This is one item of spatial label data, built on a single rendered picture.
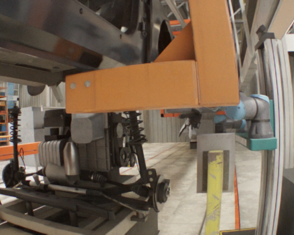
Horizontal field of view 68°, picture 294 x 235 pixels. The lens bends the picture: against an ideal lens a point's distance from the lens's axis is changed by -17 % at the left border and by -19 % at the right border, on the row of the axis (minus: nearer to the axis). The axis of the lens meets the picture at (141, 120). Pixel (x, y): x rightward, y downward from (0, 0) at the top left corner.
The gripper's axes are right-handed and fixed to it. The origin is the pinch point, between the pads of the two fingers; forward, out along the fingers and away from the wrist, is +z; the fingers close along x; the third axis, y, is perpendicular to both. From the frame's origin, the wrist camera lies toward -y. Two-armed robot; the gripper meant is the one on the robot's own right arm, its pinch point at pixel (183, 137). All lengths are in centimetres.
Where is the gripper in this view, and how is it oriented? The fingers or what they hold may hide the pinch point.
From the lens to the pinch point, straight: 182.4
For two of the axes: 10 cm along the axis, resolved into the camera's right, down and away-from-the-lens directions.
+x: -3.4, -0.4, 9.4
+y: 8.7, 3.7, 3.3
